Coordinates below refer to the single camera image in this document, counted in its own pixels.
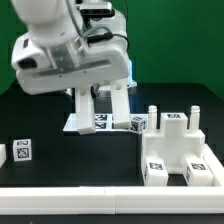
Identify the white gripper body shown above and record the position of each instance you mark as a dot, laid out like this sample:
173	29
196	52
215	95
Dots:
102	64

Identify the white chair back part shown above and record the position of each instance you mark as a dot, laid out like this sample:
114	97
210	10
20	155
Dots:
118	104

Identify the white chair seat part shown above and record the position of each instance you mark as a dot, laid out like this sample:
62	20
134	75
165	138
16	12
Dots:
177	135

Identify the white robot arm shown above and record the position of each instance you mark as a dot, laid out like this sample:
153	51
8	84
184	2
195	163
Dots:
69	45

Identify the printed marker sheet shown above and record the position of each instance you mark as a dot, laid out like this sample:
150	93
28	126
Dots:
103	122

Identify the small white tagged cube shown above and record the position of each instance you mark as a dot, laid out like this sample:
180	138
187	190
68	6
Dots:
22	150

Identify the white block left edge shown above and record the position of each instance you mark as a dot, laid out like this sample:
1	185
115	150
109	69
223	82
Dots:
2	154

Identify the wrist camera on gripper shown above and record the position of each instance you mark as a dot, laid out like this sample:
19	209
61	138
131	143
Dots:
26	55

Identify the white frame wall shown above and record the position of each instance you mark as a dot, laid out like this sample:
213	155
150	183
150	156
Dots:
118	200

